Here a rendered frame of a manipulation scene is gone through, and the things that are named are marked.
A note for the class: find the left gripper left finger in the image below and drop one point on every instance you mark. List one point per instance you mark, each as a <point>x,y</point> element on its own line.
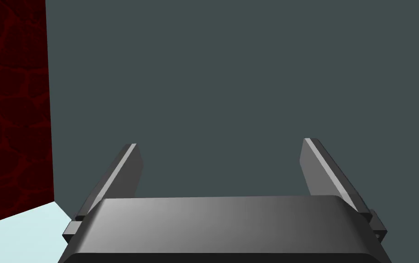
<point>120,177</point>

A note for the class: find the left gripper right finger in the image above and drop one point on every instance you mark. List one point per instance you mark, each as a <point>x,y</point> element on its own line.
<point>322,171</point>

